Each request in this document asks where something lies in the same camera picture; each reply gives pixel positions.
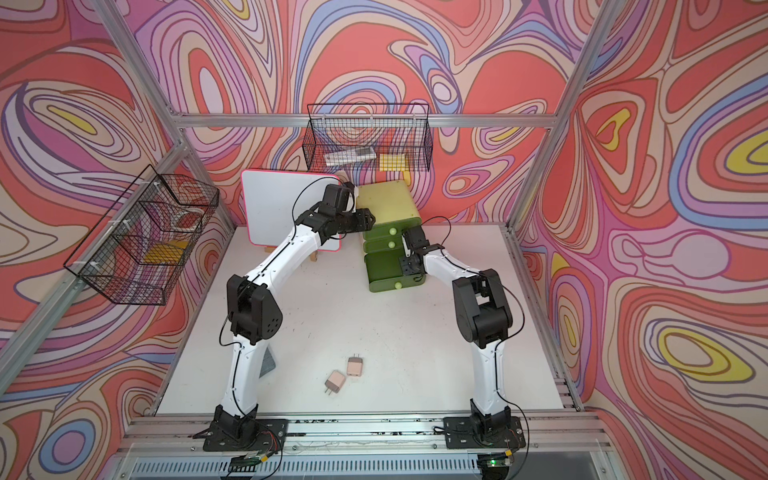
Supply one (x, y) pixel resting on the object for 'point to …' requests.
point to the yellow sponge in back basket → (393, 162)
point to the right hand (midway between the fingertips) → (414, 268)
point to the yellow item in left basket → (170, 252)
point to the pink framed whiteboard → (269, 198)
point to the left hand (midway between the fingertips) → (372, 219)
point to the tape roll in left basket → (186, 219)
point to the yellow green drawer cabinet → (394, 211)
